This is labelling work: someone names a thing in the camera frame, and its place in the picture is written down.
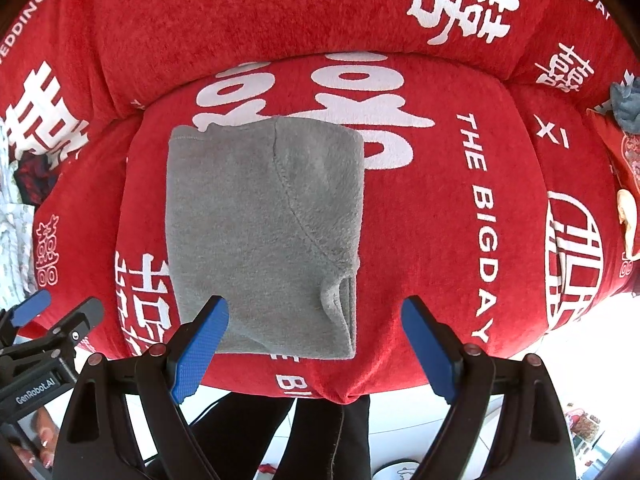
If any grey fleece garment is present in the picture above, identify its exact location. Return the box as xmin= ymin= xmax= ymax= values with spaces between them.
xmin=165 ymin=117 xmax=364 ymax=360

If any person's left hand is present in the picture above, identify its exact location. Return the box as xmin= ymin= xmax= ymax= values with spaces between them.
xmin=11 ymin=408 xmax=58 ymax=472

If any white patterned cloth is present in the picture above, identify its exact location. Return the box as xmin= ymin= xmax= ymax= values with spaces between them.
xmin=0 ymin=124 xmax=37 ymax=309

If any dark red plaid cloth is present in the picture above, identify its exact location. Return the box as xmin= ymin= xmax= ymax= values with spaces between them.
xmin=14 ymin=153 xmax=58 ymax=208

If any red sofa seat cushion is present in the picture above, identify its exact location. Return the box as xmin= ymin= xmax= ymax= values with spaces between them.
xmin=26 ymin=54 xmax=639 ymax=403

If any red patterned pillow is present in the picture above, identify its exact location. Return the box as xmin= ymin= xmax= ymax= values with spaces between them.
xmin=586 ymin=110 xmax=639 ymax=261

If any grey-blue crumpled cloth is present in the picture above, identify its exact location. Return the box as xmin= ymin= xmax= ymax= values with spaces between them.
xmin=610 ymin=77 xmax=640 ymax=136

